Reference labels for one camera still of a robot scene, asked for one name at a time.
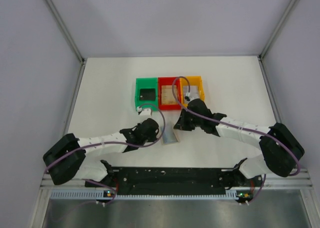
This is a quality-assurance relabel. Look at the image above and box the yellow plastic bin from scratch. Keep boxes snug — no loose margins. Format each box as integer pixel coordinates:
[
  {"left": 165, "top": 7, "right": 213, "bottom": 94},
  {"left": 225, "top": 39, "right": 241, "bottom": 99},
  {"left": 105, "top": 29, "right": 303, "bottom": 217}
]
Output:
[{"left": 179, "top": 76, "right": 205, "bottom": 107}]

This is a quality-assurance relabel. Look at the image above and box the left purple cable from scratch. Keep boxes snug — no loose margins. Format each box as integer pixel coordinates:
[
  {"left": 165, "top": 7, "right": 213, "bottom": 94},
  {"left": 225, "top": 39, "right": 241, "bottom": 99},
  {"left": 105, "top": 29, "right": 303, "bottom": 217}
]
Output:
[{"left": 44, "top": 103, "right": 166, "bottom": 208}]

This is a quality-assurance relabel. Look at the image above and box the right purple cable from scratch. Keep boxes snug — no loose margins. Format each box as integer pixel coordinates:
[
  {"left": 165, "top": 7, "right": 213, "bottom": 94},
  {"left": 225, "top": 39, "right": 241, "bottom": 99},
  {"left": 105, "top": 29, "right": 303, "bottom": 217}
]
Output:
[{"left": 172, "top": 76, "right": 302, "bottom": 205}]

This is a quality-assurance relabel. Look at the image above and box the red plastic bin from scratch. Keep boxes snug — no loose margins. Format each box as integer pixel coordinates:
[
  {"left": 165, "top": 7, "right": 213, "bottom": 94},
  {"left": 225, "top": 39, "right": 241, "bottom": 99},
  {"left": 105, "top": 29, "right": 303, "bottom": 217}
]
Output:
[{"left": 157, "top": 77, "right": 181, "bottom": 111}]

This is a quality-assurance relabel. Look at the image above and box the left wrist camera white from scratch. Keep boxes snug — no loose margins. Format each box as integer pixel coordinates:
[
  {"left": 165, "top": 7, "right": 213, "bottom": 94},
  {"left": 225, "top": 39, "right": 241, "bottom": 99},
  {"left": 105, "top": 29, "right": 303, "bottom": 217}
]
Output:
[{"left": 136, "top": 107, "right": 153, "bottom": 117}]

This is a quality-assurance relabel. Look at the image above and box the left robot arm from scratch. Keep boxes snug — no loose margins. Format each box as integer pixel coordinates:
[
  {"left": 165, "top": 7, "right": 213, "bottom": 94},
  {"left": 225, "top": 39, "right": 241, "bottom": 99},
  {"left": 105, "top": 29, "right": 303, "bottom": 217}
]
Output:
[{"left": 43, "top": 118, "right": 159, "bottom": 185}]

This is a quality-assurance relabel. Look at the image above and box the purple cable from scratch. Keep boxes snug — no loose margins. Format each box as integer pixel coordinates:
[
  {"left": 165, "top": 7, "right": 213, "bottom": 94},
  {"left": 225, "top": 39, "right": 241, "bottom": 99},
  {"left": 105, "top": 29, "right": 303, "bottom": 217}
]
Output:
[
  {"left": 44, "top": 103, "right": 166, "bottom": 208},
  {"left": 172, "top": 76, "right": 302, "bottom": 205}
]

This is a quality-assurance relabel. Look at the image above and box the right aluminium frame post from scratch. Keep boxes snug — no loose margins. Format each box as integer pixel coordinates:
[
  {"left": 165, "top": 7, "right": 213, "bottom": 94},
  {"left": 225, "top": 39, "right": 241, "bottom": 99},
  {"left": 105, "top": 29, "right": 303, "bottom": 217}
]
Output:
[{"left": 258, "top": 0, "right": 300, "bottom": 62}]

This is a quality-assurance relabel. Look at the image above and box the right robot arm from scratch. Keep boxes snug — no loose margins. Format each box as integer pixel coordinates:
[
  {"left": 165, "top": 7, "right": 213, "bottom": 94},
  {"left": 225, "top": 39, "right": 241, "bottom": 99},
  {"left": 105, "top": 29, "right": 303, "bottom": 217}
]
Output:
[{"left": 174, "top": 99, "right": 305, "bottom": 179}]

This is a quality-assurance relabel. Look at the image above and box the left aluminium frame post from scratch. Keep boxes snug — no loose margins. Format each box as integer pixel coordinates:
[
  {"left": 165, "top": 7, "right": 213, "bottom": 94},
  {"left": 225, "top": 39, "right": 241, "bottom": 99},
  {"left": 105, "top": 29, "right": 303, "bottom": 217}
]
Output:
[{"left": 43, "top": 0, "right": 85, "bottom": 64}]

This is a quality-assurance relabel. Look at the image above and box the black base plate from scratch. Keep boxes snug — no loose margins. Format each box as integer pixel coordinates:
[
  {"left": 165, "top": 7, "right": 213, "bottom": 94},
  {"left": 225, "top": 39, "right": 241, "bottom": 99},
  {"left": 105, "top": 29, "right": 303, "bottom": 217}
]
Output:
[{"left": 101, "top": 167, "right": 262, "bottom": 195}]

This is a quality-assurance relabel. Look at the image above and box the aluminium frame post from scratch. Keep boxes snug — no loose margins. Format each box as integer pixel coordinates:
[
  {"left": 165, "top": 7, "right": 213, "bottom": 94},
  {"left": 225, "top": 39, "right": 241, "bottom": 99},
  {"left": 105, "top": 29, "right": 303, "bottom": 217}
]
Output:
[
  {"left": 43, "top": 0, "right": 85, "bottom": 64},
  {"left": 258, "top": 0, "right": 300, "bottom": 62}
]

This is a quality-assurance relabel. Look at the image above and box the black cards stack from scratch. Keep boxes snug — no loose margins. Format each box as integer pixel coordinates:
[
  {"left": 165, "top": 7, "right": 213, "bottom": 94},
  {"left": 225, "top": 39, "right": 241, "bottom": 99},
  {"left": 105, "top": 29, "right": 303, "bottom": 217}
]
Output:
[{"left": 138, "top": 88, "right": 156, "bottom": 101}]

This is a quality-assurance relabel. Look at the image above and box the green plastic bin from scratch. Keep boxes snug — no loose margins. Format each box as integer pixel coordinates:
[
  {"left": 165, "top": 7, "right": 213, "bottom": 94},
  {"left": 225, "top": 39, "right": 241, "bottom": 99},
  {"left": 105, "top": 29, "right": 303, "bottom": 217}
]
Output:
[{"left": 134, "top": 78, "right": 159, "bottom": 110}]

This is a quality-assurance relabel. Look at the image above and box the silver cards stack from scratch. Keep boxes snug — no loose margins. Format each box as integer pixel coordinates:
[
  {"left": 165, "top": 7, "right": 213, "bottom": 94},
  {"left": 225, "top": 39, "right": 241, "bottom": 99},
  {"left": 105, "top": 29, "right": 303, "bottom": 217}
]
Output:
[{"left": 183, "top": 86, "right": 200, "bottom": 96}]

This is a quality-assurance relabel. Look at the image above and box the grey slotted cable duct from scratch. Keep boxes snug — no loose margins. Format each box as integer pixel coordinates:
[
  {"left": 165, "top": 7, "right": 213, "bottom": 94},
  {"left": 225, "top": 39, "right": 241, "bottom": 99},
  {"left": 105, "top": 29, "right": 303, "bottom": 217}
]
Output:
[{"left": 50, "top": 189, "right": 239, "bottom": 201}]

